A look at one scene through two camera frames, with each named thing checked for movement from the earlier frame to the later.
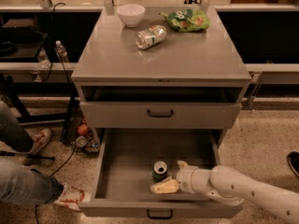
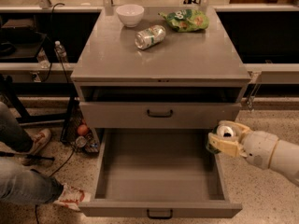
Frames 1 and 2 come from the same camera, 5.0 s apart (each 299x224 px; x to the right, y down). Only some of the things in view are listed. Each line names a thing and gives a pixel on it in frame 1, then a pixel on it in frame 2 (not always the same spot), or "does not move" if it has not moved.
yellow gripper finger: [181, 164] to [244, 130]
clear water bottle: [61, 50] does not move
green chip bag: [187, 21] does not move
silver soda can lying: [150, 36] does not move
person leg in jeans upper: [11, 131] does not move
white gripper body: [186, 178] to [260, 148]
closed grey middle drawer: [118, 115] does not move
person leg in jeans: [21, 185] does not move
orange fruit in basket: [82, 130] does not move
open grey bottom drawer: [125, 174] does not move
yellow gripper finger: [164, 187] to [225, 146]
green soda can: [159, 171] to [223, 132]
